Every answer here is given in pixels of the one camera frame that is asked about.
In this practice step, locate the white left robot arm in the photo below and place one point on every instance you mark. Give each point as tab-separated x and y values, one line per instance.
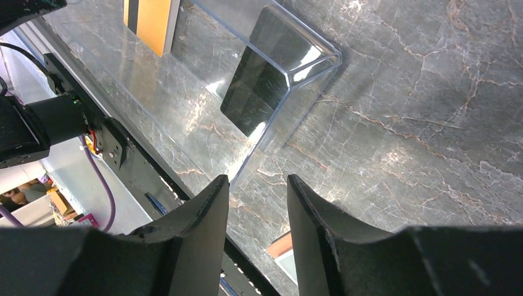
29	131

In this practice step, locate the clear acrylic card box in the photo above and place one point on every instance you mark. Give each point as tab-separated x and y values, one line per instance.
234	93

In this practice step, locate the tan leather card holder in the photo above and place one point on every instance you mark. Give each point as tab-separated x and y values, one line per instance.
281	250

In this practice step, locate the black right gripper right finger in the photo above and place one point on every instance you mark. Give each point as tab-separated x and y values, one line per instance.
338	254

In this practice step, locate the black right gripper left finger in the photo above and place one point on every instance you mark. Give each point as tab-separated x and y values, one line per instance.
180	253

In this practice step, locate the orange credit card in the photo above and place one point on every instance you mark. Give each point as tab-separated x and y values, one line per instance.
153	22

